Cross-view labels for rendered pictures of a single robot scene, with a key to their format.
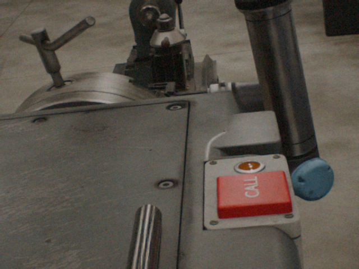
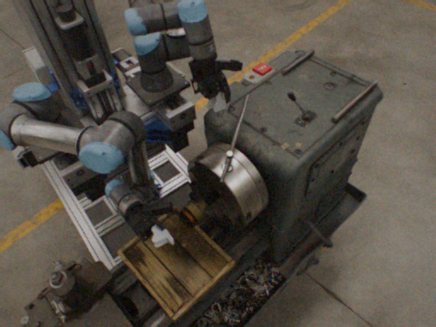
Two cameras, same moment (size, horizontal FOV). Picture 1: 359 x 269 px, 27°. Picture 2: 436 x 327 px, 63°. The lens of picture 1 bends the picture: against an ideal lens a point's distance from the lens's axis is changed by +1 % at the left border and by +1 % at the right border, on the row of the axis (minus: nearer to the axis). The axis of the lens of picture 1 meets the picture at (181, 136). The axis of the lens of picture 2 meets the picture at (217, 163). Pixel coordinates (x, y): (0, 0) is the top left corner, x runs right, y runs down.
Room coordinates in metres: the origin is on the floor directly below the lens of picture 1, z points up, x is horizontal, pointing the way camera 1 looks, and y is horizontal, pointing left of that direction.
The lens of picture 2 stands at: (1.58, 0.68, 2.17)
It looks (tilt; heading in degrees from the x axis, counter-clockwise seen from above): 51 degrees down; 226
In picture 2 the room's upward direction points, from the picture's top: 6 degrees counter-clockwise
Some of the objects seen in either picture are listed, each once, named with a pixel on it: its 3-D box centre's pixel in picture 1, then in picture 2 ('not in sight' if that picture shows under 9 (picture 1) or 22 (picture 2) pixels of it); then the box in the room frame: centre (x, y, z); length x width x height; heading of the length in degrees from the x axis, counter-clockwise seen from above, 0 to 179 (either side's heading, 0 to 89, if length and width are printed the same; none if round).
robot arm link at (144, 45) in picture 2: not in sight; (151, 49); (0.82, -0.45, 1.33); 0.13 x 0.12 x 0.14; 147
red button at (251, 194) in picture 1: (253, 197); (261, 69); (0.57, -0.05, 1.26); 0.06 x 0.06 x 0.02; 85
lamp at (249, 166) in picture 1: (249, 168); not in sight; (0.63, -0.06, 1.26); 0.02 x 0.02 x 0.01
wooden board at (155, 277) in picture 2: not in sight; (175, 258); (1.31, 0.11, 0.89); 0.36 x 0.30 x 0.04; 85
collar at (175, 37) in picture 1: (166, 36); (60, 281); (1.64, 0.00, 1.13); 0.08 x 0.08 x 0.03
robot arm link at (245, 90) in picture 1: (262, 101); (120, 194); (1.31, -0.16, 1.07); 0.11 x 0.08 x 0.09; 85
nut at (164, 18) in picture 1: (165, 22); (55, 277); (1.64, 0.00, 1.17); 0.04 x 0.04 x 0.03
